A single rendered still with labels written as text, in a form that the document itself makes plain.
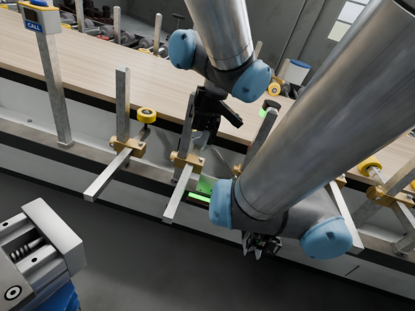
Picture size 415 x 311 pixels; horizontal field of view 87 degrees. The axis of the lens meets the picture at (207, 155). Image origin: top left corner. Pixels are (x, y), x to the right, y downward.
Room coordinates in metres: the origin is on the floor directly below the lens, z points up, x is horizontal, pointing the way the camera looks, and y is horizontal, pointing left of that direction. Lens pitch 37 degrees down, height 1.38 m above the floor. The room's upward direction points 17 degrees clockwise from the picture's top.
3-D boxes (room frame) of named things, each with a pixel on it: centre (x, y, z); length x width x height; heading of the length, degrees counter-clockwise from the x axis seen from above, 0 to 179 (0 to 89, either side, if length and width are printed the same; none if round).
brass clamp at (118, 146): (0.67, 0.32, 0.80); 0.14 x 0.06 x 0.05; 89
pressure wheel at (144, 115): (0.80, 0.30, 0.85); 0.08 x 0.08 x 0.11
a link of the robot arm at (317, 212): (0.26, -0.19, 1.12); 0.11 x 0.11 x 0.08; 10
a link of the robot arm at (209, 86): (0.58, 0.03, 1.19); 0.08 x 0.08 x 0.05
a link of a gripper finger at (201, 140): (0.57, 0.03, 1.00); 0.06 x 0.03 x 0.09; 110
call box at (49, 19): (0.68, 0.60, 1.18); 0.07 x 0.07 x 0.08; 89
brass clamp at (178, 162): (0.67, 0.07, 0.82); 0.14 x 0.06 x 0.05; 89
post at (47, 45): (0.68, 0.61, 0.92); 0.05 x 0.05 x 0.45; 89
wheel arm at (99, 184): (0.61, 0.30, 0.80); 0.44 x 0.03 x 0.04; 179
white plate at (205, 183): (0.64, -0.13, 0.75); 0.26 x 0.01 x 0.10; 89
